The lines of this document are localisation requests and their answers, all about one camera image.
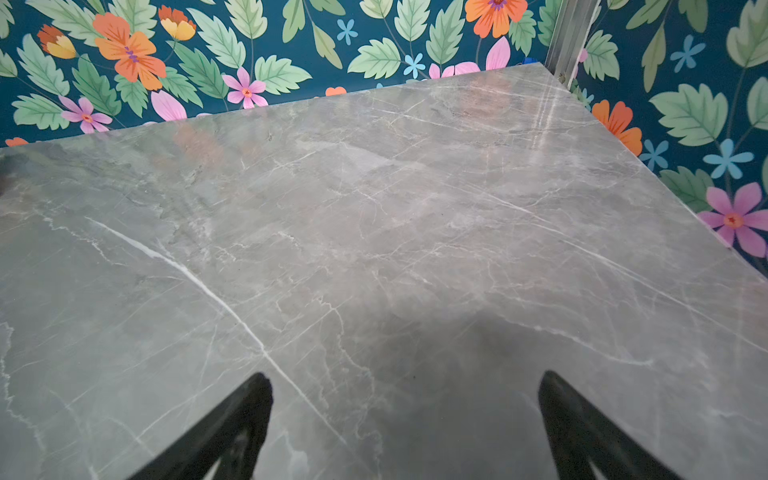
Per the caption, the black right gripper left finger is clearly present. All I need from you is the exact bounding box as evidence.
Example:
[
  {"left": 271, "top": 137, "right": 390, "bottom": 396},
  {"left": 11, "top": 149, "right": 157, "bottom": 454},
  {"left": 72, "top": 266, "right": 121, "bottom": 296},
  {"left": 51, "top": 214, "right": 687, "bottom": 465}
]
[{"left": 132, "top": 373, "right": 274, "bottom": 479}]

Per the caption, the aluminium frame post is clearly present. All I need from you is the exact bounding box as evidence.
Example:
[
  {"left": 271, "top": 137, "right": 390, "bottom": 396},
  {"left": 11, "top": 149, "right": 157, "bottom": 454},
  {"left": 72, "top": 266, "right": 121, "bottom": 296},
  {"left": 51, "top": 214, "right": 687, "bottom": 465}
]
[{"left": 544, "top": 0, "right": 601, "bottom": 90}]

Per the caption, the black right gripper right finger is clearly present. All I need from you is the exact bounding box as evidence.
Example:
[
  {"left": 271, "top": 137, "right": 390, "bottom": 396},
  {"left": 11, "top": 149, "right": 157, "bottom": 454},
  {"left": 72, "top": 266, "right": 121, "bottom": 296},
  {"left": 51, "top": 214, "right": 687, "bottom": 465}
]
[{"left": 538, "top": 370, "right": 680, "bottom": 479}]

